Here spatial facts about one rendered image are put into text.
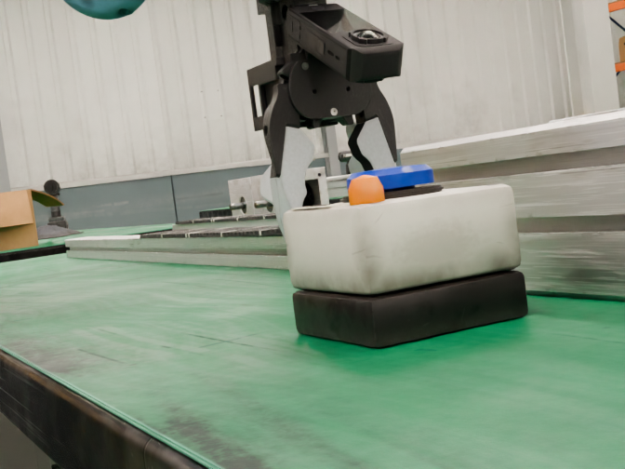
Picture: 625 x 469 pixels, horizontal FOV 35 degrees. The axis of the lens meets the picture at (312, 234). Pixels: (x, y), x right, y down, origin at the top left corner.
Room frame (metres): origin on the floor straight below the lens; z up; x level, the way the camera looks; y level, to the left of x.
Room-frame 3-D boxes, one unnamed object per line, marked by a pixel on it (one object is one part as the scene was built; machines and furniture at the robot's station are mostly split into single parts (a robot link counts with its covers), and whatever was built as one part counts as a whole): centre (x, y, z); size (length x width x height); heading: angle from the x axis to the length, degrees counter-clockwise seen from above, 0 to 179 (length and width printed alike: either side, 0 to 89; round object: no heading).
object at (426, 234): (0.45, -0.05, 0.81); 0.10 x 0.08 x 0.06; 116
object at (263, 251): (1.23, 0.19, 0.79); 0.96 x 0.04 x 0.03; 26
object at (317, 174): (1.63, 0.04, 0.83); 0.11 x 0.10 x 0.10; 119
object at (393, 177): (0.45, -0.04, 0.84); 0.04 x 0.04 x 0.02
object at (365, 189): (0.41, -0.02, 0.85); 0.02 x 0.02 x 0.01
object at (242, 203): (1.75, 0.09, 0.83); 0.11 x 0.10 x 0.10; 116
